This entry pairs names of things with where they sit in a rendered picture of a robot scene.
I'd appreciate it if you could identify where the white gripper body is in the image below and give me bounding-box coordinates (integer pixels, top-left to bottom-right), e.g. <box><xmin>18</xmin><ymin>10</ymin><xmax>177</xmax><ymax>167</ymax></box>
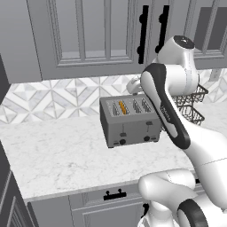
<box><xmin>126</xmin><ymin>74</ymin><xmax>143</xmax><ymax>96</ymax></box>

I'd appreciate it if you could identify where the orange bread slice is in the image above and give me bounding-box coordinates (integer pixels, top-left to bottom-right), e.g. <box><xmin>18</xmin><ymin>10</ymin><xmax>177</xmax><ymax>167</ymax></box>
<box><xmin>118</xmin><ymin>100</ymin><xmax>128</xmax><ymax>116</ymax></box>

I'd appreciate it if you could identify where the grey four-slot toaster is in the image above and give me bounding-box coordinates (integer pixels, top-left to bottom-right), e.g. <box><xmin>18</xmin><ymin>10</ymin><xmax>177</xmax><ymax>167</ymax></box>
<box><xmin>98</xmin><ymin>94</ymin><xmax>163</xmax><ymax>149</ymax></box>

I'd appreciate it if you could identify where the grey drawer front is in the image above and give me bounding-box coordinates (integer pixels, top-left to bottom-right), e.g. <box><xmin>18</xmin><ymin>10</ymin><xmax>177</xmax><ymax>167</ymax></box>
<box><xmin>67</xmin><ymin>184</ymin><xmax>144</xmax><ymax>211</ymax></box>

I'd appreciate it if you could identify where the grey base cupboard door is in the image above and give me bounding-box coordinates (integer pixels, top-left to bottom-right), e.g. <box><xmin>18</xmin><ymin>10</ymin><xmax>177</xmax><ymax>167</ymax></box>
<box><xmin>70</xmin><ymin>200</ymin><xmax>151</xmax><ymax>227</ymax></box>

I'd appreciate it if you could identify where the dark grey tall cupboard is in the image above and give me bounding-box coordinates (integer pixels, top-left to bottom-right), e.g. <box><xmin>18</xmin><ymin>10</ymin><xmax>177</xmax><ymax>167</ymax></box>
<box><xmin>0</xmin><ymin>52</ymin><xmax>40</xmax><ymax>227</ymax></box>

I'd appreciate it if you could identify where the long black cupboard handle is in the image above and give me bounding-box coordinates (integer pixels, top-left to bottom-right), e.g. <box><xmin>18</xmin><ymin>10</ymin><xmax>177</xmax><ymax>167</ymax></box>
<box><xmin>137</xmin><ymin>4</ymin><xmax>150</xmax><ymax>65</ymax></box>
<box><xmin>154</xmin><ymin>4</ymin><xmax>170</xmax><ymax>54</ymax></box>

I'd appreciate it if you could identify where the black wire basket stand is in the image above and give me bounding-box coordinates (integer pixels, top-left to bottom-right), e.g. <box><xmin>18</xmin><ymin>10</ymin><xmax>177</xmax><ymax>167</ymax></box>
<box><xmin>171</xmin><ymin>83</ymin><xmax>209</xmax><ymax>127</ymax></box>

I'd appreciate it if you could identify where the wide grey wall cupboard door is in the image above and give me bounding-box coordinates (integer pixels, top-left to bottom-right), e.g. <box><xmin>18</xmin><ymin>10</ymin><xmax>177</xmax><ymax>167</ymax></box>
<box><xmin>26</xmin><ymin>0</ymin><xmax>153</xmax><ymax>82</ymax></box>

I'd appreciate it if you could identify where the narrow grey wall cupboard door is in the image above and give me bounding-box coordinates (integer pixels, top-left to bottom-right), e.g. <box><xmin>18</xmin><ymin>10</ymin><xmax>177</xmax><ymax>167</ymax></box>
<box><xmin>152</xmin><ymin>0</ymin><xmax>190</xmax><ymax>65</ymax></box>

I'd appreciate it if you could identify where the grey wall socket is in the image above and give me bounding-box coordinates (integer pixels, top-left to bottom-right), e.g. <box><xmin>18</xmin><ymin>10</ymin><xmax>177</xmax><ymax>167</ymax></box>
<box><xmin>210</xmin><ymin>68</ymin><xmax>222</xmax><ymax>82</ymax></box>

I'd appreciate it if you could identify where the grey glazed wall cupboard door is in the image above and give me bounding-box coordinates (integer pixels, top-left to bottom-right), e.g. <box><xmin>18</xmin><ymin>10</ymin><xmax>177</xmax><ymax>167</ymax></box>
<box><xmin>183</xmin><ymin>0</ymin><xmax>227</xmax><ymax>71</ymax></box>

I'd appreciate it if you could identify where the short black drawer handle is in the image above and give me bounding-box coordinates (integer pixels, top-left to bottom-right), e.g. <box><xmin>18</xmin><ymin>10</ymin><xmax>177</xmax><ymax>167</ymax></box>
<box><xmin>103</xmin><ymin>190</ymin><xmax>128</xmax><ymax>201</ymax></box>

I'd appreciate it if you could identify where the black base cupboard handle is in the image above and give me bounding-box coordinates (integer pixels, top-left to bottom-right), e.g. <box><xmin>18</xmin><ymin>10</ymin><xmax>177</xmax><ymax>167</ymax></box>
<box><xmin>141</xmin><ymin>203</ymin><xmax>151</xmax><ymax>219</ymax></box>

